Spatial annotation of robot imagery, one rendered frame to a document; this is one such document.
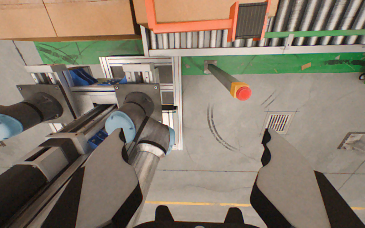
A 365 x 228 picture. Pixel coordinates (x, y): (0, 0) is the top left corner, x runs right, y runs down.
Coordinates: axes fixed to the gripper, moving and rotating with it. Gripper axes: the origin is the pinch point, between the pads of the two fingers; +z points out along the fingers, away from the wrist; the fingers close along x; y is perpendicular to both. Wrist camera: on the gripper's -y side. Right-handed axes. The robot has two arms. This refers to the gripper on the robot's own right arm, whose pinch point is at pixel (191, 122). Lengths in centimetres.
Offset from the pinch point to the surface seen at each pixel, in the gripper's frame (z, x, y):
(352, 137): 148, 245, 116
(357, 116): 152, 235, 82
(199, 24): 30.4, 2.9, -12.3
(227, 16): 57, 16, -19
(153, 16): 30.6, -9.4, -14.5
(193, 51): 93, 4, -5
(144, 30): 91, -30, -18
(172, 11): 57, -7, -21
